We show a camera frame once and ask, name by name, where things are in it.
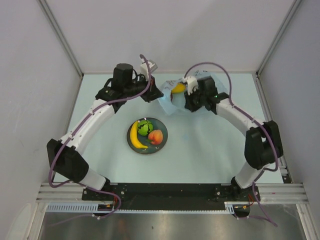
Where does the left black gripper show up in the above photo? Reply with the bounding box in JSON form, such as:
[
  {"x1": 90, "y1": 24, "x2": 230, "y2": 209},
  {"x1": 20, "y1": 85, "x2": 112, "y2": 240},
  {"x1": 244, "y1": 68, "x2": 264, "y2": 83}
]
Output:
[{"x1": 124, "y1": 73, "x2": 164, "y2": 103}]

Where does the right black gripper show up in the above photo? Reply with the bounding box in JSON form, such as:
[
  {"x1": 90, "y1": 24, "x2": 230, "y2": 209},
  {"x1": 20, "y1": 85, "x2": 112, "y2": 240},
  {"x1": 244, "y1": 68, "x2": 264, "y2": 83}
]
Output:
[{"x1": 184, "y1": 86, "x2": 207, "y2": 113}]

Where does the light blue printed plastic bag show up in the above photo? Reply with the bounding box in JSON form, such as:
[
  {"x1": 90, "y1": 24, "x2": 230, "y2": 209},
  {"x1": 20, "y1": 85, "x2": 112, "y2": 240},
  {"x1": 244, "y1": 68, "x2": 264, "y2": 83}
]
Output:
[{"x1": 157, "y1": 70, "x2": 229, "y2": 116}]

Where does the green fake watermelon ball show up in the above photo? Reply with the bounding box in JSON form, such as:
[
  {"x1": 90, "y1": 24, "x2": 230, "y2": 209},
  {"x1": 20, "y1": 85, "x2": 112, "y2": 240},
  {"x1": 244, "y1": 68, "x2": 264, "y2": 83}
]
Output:
[{"x1": 137, "y1": 119, "x2": 154, "y2": 136}]

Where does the orange fake peach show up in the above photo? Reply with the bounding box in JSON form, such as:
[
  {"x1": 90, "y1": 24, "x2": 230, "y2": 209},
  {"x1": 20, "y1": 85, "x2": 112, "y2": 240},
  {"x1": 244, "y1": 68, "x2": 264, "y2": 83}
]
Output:
[{"x1": 148, "y1": 129, "x2": 164, "y2": 145}]

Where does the yellow fake banana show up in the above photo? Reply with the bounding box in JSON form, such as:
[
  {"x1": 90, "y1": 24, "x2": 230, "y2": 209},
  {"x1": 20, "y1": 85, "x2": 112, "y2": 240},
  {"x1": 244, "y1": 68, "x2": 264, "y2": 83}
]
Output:
[{"x1": 129, "y1": 121, "x2": 149, "y2": 149}]

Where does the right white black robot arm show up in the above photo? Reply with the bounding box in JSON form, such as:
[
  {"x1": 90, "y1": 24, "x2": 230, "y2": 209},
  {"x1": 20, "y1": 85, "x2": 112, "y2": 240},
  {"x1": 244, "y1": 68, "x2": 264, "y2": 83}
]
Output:
[{"x1": 182, "y1": 76, "x2": 284, "y2": 201}]

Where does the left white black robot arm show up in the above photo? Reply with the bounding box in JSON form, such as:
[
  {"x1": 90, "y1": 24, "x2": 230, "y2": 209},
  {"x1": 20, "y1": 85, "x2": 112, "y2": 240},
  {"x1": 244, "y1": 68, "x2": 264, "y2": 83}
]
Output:
[{"x1": 46, "y1": 60, "x2": 163, "y2": 200}]

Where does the dark blue ceramic plate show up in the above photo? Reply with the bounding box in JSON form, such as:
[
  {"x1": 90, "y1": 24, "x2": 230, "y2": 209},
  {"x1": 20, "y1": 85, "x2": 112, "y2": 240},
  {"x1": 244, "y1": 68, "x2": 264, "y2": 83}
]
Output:
[{"x1": 126, "y1": 117, "x2": 169, "y2": 155}]

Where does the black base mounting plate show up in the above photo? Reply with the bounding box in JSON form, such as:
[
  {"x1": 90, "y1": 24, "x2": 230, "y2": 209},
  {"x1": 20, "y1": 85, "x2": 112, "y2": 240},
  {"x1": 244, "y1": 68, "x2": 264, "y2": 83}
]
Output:
[{"x1": 81, "y1": 182, "x2": 261, "y2": 211}]

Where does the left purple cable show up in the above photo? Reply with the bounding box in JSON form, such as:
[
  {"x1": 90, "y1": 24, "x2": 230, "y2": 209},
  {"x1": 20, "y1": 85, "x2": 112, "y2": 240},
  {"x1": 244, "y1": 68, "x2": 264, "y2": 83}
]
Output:
[{"x1": 48, "y1": 54, "x2": 155, "y2": 188}]

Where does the purple cable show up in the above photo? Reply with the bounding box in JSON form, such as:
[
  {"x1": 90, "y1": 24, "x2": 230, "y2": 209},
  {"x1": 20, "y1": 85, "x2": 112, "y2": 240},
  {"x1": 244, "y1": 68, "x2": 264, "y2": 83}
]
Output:
[
  {"x1": 184, "y1": 61, "x2": 280, "y2": 227},
  {"x1": 48, "y1": 54, "x2": 155, "y2": 188}
]

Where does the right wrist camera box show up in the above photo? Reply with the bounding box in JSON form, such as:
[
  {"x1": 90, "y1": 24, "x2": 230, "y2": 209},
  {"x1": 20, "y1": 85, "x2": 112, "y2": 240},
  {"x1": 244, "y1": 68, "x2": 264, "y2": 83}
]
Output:
[{"x1": 182, "y1": 76, "x2": 199, "y2": 96}]

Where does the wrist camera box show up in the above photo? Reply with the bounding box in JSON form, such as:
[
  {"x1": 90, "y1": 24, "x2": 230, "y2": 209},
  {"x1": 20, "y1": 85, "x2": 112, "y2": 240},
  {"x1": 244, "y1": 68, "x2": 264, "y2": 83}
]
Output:
[
  {"x1": 140, "y1": 60, "x2": 158, "y2": 77},
  {"x1": 182, "y1": 76, "x2": 199, "y2": 96}
]

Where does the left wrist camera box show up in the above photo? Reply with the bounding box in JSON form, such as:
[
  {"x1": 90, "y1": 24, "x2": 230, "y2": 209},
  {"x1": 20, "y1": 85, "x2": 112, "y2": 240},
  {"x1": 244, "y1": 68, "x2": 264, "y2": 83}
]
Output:
[{"x1": 140, "y1": 60, "x2": 158, "y2": 77}]

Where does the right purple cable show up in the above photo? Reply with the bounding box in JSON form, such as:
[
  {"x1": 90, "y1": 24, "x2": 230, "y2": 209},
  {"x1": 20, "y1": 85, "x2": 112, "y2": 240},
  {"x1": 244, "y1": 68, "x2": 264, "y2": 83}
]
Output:
[{"x1": 184, "y1": 61, "x2": 280, "y2": 227}]

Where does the aluminium frame rail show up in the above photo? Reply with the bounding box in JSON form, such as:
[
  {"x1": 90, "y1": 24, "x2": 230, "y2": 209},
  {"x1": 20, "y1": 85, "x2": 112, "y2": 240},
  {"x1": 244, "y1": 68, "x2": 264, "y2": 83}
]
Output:
[{"x1": 36, "y1": 183, "x2": 309, "y2": 205}]

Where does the left corner aluminium post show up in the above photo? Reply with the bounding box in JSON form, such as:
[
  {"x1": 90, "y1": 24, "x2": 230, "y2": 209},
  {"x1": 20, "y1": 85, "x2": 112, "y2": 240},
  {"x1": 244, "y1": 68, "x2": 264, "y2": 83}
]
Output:
[{"x1": 37, "y1": 0, "x2": 84, "y2": 80}]

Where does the corner aluminium post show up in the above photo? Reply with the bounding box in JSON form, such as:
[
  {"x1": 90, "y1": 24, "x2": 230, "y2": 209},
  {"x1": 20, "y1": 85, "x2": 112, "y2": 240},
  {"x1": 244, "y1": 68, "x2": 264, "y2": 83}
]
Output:
[
  {"x1": 255, "y1": 0, "x2": 304, "y2": 78},
  {"x1": 37, "y1": 0, "x2": 84, "y2": 80}
]

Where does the right corner aluminium post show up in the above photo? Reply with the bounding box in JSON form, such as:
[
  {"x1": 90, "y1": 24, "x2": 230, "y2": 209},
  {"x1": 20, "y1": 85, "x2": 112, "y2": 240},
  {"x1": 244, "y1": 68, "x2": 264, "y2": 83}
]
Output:
[{"x1": 255, "y1": 0, "x2": 304, "y2": 78}]

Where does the white slotted cable duct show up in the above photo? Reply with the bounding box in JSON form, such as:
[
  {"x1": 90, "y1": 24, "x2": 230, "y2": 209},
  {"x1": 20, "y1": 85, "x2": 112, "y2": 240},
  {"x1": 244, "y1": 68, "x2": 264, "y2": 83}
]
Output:
[{"x1": 46, "y1": 203, "x2": 235, "y2": 215}]

